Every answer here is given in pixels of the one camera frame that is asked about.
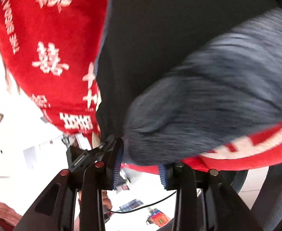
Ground red blanket white characters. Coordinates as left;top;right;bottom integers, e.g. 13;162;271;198
0;0;282;174

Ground black pants grey waistband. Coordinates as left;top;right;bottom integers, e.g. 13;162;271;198
97;0;282;166

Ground colourful box on floor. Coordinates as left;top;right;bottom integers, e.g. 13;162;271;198
146;207;171;227

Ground person's left hand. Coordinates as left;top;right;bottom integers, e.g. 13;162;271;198
77;189;113;212

